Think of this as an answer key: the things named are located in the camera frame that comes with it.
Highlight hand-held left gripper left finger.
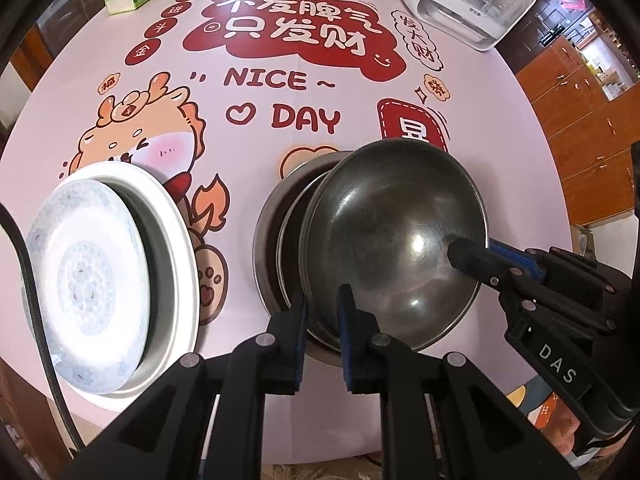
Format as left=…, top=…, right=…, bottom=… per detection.
left=57, top=294, right=310, bottom=480

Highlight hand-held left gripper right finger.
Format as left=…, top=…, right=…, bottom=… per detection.
left=338, top=284, right=581, bottom=480

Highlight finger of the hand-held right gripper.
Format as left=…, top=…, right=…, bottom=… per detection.
left=446, top=237, right=619, bottom=337
left=487, top=240, right=627, bottom=312

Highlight small steel bowl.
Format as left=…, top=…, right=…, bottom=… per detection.
left=299, top=139, right=489, bottom=354

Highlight wide-rimmed steel bowl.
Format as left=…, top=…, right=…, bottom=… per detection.
left=252, top=150, right=362, bottom=367

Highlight deep steel bowl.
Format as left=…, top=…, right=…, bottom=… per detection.
left=276, top=167, right=351, bottom=357

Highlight plain white plate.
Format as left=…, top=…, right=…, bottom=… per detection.
left=52, top=161, right=202, bottom=402

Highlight blue patterned white plate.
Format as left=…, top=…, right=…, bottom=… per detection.
left=22, top=179, right=154, bottom=396

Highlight orange printed cloth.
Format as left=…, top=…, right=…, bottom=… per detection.
left=504, top=374, right=594, bottom=457

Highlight beige shaggy rug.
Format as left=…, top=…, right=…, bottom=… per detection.
left=259, top=460, right=383, bottom=480

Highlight brown wooden cabinet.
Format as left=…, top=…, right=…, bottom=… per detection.
left=515, top=7, right=640, bottom=227

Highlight white countertop appliance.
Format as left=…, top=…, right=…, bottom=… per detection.
left=399, top=0, right=537, bottom=52

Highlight printed pink tablecloth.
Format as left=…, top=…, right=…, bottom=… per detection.
left=0, top=0, right=576, bottom=467

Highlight black cable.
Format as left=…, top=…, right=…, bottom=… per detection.
left=0, top=204, right=87, bottom=453

